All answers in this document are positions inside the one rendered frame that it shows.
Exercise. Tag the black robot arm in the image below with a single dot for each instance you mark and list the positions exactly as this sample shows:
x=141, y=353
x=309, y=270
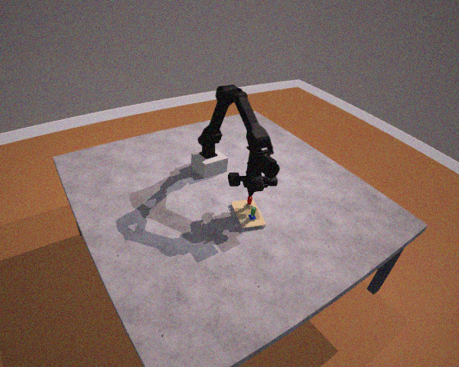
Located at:
x=256, y=135

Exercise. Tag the tan flat rectangular plate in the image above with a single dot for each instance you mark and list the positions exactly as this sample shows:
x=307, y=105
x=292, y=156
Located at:
x=248, y=213

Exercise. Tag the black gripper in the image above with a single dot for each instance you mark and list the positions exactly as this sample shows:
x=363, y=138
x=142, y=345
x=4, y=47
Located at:
x=234, y=179

